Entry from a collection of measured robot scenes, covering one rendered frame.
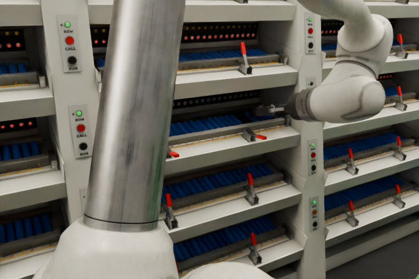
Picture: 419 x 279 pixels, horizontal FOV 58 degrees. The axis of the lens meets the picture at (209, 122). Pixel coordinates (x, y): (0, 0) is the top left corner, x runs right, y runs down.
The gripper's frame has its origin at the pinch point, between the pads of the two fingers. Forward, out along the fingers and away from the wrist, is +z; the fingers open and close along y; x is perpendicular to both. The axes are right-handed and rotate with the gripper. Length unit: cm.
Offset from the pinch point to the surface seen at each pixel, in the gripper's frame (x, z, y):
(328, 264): 59, 8, -26
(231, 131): 4.4, -0.2, 11.6
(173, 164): 10.0, -3.1, 32.4
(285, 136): 8.7, -3.9, -4.9
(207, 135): 4.4, -0.1, 19.5
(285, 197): 28.0, -0.9, -4.2
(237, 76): -10.6, -6.9, 11.1
